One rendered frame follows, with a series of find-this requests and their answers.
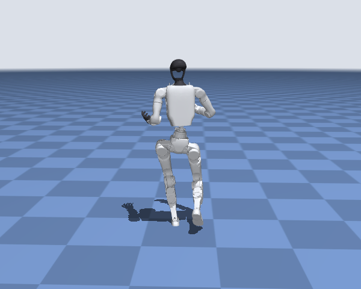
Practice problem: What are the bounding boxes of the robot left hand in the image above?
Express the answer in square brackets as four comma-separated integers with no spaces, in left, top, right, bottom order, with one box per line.
[141,111,150,123]

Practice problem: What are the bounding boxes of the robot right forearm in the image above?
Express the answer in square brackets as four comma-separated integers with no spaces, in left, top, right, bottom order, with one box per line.
[195,104,206,116]

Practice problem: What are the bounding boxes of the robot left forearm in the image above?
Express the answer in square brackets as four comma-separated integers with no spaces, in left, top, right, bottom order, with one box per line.
[147,115,156,126]

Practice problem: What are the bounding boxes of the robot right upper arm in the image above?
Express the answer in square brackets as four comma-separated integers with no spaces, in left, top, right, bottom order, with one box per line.
[194,87,215,118]

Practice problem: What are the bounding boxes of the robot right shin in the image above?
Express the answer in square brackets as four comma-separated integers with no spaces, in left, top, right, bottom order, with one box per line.
[193,181,203,210]

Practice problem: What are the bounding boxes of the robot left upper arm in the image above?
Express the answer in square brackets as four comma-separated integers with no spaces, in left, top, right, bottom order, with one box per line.
[152,87,167,125]

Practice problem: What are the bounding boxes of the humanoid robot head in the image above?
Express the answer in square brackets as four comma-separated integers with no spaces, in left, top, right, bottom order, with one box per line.
[170,59,187,85]

